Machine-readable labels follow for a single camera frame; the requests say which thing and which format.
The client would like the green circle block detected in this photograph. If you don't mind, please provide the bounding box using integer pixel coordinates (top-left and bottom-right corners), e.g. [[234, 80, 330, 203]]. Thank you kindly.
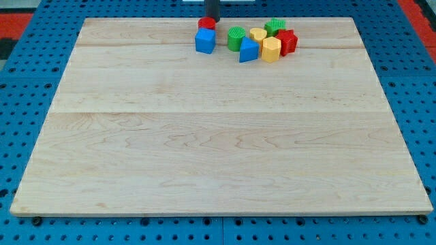
[[227, 26, 245, 52]]

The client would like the blue cube block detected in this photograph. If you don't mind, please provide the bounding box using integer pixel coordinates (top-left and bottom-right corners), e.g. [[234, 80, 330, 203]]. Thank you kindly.
[[195, 28, 216, 54]]

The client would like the green star block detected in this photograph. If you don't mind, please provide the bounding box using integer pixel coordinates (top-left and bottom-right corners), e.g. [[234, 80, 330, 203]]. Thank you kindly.
[[264, 18, 286, 37]]

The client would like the yellow hexagon block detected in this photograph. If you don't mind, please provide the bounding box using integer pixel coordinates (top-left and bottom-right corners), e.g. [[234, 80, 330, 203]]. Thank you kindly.
[[261, 37, 281, 63]]

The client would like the red star block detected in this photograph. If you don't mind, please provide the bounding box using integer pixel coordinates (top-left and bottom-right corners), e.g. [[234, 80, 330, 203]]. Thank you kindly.
[[275, 29, 298, 56]]

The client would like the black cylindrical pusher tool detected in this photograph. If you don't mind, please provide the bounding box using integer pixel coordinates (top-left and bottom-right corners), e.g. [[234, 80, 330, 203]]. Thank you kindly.
[[204, 0, 221, 22]]

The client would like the red circle block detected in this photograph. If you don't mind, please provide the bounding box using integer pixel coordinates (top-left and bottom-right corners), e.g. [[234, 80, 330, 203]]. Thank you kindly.
[[198, 16, 216, 30]]

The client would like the blue triangle block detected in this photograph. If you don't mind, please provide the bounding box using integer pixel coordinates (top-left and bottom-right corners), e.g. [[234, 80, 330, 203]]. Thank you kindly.
[[239, 37, 260, 63]]

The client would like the blue perforated base mat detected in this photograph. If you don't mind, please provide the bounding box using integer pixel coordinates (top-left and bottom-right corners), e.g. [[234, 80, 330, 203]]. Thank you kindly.
[[1, 0, 435, 244]]

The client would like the yellow heart block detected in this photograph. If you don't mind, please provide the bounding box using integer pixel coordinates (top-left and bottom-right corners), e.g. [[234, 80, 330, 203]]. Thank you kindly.
[[249, 27, 267, 51]]

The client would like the light wooden board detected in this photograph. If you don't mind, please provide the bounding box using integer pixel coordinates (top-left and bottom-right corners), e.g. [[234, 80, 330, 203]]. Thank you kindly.
[[10, 17, 433, 217]]

